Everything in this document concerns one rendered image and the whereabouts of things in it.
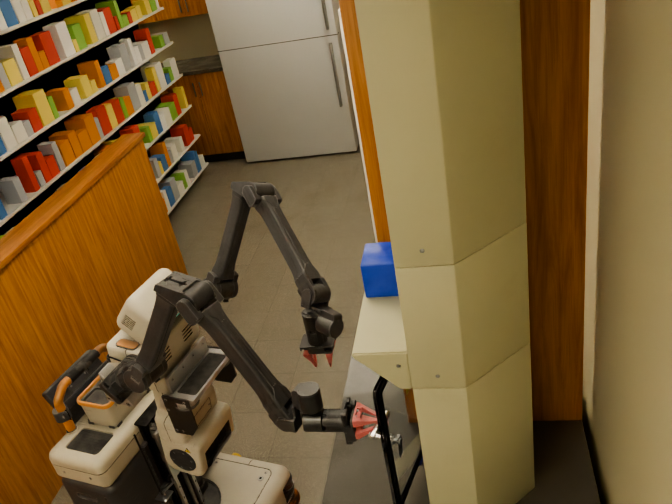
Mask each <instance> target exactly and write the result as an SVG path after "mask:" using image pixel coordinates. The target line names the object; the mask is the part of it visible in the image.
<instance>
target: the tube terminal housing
mask: <svg viewBox="0 0 672 504"><path fill-rule="evenodd" d="M395 274H396V281H397V287H398V294H399V300H400V307H401V314H402V320H403V327H404V334H405V340H406V347H407V354H408V360H409V367H410V373H411V380H412V387H413V394H414V401H415V407H416V414H417V420H418V427H419V434H420V440H421V447H422V454H423V460H424V467H425V473H426V480H427V487H428V493H429V500H430V504H516V503H517V502H518V501H519V500H521V499H522V498H523V497H524V496H525V495H526V494H528V493H529V492H530V491H531V490H532V489H533V488H534V487H535V479H534V447H533V415H532V382H531V350H530V319H529V286H528V254H527V223H526V222H525V223H523V224H521V225H520V226H518V227H516V228H515V229H513V230H511V231H510V232H508V233H506V234H505V235H503V236H501V237H499V238H498V239H496V240H494V241H493V242H491V243H489V244H488V245H486V246H484V247H483V248H481V249H479V250H477V251H476V252H474V253H472V254H471V255H469V256H467V257H466V258H464V259H462V260H461V261H459V262H457V263H455V264H451V265H436V266H420V267H404V268H395Z"/></svg>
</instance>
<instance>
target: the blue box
mask: <svg viewBox="0 0 672 504"><path fill-rule="evenodd" d="M360 267H361V273H362V278H363V284H364V289H365V295H366V297H367V298H371V297H389V296H399V294H398V287H397V281H396V274H395V267H394V261H393V254H392V247H391V242H380V243H367V244H365V247H364V252H363V256H362V261H361V265H360Z"/></svg>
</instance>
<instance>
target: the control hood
mask: <svg viewBox="0 0 672 504"><path fill-rule="evenodd" d="M352 356H353V358H354V359H356V360H357V361H359V362H360V363H362V364H363V365H365V366H367V367H368V368H370V369H371V370H373V371H374V372H376V373H377V374H379V375H380V376H382V377H383V378H385V379H387V380H388V381H390V382H391V383H393V384H394V385H396V386H397V387H399V388H401V389H411V388H413V387H412V380H411V373H410V367H409V360H408V354H407V347H406V340H405V334H404V327H403V320H402V314H401V307H400V300H399V296H389V297H371V298H367V297H366V295H365V291H364V296H363V301H362V306H361V311H360V316H359V321H358V326H357V331H356V336H355V341H354V346H353V351H352Z"/></svg>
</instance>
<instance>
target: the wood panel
mask: <svg viewBox="0 0 672 504"><path fill-rule="evenodd" d="M590 3H591V0H520V28H521V60H522V92H523V125H524V157H525V189H526V223H527V254H528V286H529V319H530V350H531V382H532V415H533V421H554V420H582V395H583V346H584V297H585V248H586V199H587V150H588V101H589V52H590ZM339 6H340V13H341V19H342V25H343V31H344V37H345V43H346V50H347V56H348V62H349V68H350V74H351V80H352V87H353V93H354V99H355V105H356V111H357V117H358V124H359V130H360V136H361V142H362V148H363V154H364V161H365V167H366V173H367V179H368V185H369V191H370V198H371V204H372V210H373V216H374V222H375V228H376V235H377V241H378V243H380V242H391V241H390V234H389V227H388V221H387V214H386V208H385V201H384V194H383V188H382V181H381V174H380V168H379V161H378V154H377V148H376V141H375V135H374V128H373V121H372V115H371V108H370V101H369V95H368V88H367V81H366V75H365V68H364V62H363V55H362V48H361V42H360V35H359V28H358V22H357V15H356V8H355V2H354V0H339Z"/></svg>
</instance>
